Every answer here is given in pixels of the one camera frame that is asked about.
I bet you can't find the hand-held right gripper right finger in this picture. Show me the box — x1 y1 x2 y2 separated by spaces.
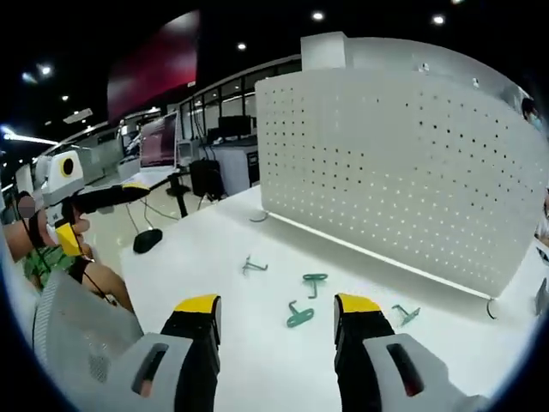
334 293 490 412

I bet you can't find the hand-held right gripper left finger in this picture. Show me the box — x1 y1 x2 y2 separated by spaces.
109 294 222 412

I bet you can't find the green hook assembly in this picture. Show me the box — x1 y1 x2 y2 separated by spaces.
302 271 330 300
392 304 422 328
241 255 270 276
286 300 315 329

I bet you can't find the white perforated mounting plate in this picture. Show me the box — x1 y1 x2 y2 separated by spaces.
254 67 546 321

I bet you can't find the person's left hand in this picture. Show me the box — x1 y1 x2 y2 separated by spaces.
70 215 94 258

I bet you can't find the green patterned shirt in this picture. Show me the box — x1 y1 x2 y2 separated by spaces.
23 244 78 292

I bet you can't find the black table leg stand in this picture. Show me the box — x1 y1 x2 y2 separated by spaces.
166 170 192 219

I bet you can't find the white framed monitor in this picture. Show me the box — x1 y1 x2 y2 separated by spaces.
139 109 180 169

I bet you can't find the black computer tower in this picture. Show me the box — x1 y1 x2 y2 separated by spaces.
189 158 225 199

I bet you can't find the grey worn device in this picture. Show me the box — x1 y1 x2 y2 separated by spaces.
32 269 146 390

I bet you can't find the white cabinet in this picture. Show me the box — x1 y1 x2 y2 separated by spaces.
212 136 261 197

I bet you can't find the black desk monitor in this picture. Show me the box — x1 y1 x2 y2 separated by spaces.
217 114 254 141

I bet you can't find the white box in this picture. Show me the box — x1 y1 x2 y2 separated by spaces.
299 30 357 72

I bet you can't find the black device cable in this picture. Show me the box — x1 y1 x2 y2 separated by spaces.
70 222 119 306

